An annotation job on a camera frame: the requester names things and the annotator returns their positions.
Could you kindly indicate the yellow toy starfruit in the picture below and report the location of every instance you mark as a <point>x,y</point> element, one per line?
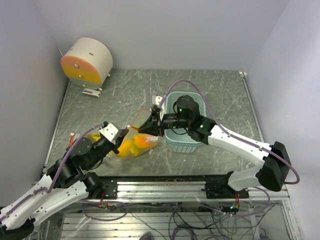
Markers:
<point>135,150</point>

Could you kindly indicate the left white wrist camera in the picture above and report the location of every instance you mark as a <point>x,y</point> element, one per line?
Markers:
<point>110,132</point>

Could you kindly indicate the white corner clip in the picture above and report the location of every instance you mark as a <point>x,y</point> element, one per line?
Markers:
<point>243,74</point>

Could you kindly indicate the yellow toy mango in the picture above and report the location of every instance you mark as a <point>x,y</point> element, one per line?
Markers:
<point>125,150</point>

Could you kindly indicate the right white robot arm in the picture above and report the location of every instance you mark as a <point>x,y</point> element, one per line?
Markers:
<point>271,161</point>

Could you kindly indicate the yellow toy banana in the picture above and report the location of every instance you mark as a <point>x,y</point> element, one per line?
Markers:
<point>93,137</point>

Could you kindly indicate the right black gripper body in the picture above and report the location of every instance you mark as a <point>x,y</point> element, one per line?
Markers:
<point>168,121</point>

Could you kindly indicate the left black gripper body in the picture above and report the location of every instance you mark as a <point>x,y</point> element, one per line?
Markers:
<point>102,148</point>

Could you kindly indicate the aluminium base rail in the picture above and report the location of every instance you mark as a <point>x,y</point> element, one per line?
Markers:
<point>162,191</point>

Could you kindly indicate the round cream drawer box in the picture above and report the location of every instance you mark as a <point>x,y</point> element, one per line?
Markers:
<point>87,63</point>

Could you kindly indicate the small white bracket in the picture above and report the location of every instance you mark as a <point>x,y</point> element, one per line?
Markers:
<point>91,93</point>

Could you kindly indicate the light blue plastic basket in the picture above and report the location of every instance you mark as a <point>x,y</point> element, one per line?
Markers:
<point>177,140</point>

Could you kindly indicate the orange toy mango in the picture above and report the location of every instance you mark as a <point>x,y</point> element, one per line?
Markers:
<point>145,140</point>

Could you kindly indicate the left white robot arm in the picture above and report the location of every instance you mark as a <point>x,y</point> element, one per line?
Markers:
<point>67,181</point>

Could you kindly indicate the clear zip bag orange zipper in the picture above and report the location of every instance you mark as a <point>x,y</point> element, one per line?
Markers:
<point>73,137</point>

